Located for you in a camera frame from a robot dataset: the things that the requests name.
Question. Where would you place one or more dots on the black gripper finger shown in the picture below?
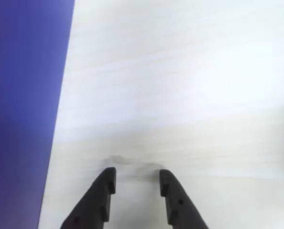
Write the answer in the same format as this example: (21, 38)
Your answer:
(182, 210)
(92, 205)

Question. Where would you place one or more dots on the blue plastic box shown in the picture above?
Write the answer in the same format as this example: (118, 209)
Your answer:
(18, 95)

